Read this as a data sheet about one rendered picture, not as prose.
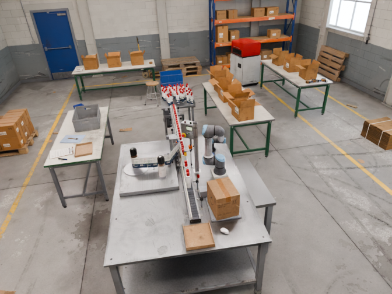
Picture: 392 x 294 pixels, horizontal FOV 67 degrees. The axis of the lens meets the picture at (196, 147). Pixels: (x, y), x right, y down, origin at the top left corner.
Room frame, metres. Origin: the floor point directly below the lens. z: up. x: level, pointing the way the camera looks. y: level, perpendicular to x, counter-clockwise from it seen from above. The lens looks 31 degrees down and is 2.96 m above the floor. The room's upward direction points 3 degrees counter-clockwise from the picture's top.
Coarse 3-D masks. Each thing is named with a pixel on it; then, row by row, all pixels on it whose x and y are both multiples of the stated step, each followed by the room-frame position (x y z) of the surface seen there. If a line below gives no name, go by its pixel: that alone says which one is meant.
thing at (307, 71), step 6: (300, 60) 6.69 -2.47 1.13; (306, 60) 6.70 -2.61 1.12; (300, 66) 6.50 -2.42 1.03; (306, 66) 6.68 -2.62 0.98; (312, 66) 6.31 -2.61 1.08; (318, 66) 6.36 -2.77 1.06; (300, 72) 6.57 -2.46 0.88; (306, 72) 6.33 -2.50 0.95; (312, 72) 6.33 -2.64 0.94; (306, 78) 6.33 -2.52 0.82; (312, 78) 6.34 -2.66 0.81
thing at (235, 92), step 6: (234, 84) 5.23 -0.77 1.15; (240, 84) 5.24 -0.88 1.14; (228, 90) 5.17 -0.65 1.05; (234, 90) 5.19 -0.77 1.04; (240, 90) 5.21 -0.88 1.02; (246, 90) 5.14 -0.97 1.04; (228, 96) 4.92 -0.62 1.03; (234, 96) 5.18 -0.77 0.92; (240, 96) 4.84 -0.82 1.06; (246, 96) 4.87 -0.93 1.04; (228, 102) 5.14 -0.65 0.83
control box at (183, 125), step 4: (184, 120) 3.11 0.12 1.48; (184, 124) 3.02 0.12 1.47; (188, 124) 3.00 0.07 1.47; (192, 124) 2.99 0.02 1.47; (184, 128) 3.02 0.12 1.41; (192, 128) 2.97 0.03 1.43; (184, 132) 3.02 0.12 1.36; (184, 136) 3.02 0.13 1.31; (188, 136) 3.00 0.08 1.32; (192, 136) 2.97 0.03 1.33
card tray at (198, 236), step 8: (200, 224) 2.09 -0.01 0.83; (208, 224) 2.08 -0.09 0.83; (184, 232) 1.99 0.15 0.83; (192, 232) 1.99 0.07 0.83; (200, 232) 1.98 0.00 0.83; (208, 232) 1.98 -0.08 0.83; (192, 240) 1.89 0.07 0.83; (200, 240) 1.88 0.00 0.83; (208, 240) 1.88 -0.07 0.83; (192, 248) 1.79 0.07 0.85; (200, 248) 1.79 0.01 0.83
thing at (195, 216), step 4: (184, 176) 2.82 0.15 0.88; (188, 192) 2.52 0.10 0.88; (192, 192) 2.52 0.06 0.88; (188, 196) 2.46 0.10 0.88; (192, 196) 2.46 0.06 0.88; (192, 200) 2.39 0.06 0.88; (192, 204) 2.33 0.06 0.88; (192, 208) 2.27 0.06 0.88; (196, 208) 2.26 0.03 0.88; (192, 212) 2.21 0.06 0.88; (196, 212) 2.20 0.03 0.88; (192, 216) 2.15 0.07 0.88; (196, 216) 2.15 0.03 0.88
